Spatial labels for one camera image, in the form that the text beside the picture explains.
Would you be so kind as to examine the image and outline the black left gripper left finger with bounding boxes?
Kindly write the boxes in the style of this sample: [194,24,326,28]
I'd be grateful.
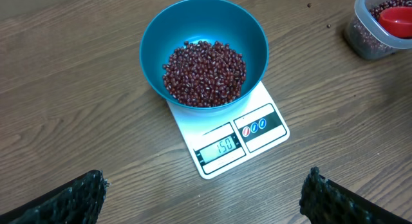
[1,170,109,224]

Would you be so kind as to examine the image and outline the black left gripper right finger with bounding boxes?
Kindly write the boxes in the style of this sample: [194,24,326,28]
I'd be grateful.
[299,167,409,224]

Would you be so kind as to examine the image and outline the orange plastic measuring scoop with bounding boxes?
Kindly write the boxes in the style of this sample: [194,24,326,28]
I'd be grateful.
[378,6,411,39]

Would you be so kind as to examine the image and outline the white digital kitchen scale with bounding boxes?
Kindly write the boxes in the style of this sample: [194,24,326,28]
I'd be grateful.
[168,82,290,180]

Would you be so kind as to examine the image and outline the red beans in bowl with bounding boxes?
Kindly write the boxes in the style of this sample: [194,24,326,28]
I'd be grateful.
[162,41,247,107]

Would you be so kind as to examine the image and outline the blue bowl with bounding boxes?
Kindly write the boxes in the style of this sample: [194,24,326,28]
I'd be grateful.
[139,0,269,104]

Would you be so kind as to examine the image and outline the pile of red beans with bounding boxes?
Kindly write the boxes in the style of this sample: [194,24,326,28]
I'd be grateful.
[354,0,411,50]

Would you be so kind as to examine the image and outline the clear plastic bean container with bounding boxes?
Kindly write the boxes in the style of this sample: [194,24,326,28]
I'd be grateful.
[344,11,410,60]

